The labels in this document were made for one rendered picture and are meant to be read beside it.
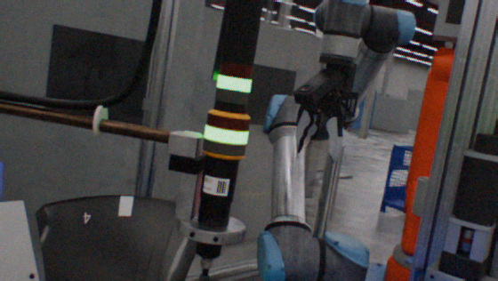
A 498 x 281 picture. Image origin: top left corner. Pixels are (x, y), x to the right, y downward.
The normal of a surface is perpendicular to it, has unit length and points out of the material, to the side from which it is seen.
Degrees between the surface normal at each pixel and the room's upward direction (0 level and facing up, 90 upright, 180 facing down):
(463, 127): 90
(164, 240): 38
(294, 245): 49
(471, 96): 90
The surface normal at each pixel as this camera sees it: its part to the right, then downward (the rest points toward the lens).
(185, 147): -0.15, 0.10
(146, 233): 0.12, -0.68
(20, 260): 0.65, -0.48
